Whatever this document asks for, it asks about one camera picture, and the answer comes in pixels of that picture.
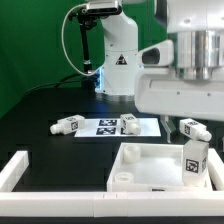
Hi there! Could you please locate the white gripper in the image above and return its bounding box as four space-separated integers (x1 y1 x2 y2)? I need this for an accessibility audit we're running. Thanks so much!
135 68 224 143

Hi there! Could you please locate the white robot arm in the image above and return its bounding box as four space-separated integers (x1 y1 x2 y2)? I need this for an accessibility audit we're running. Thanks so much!
97 0 224 121

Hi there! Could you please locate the white marker sheet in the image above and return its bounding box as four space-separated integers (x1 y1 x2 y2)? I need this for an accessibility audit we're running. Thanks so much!
74 118 161 137

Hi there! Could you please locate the white U-shaped fence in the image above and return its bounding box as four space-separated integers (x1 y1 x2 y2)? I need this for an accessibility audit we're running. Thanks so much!
0 151 224 217

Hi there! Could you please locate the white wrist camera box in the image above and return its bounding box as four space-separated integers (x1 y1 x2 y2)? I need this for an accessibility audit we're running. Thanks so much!
136 40 174 67

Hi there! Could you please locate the black cable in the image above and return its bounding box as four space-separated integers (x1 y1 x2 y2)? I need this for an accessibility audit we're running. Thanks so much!
20 72 84 99

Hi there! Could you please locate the black camera stand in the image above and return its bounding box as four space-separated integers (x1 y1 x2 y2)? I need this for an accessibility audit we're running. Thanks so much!
68 8 107 85

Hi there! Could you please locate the white cable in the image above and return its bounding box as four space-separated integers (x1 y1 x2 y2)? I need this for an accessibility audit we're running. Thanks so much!
61 3 96 77

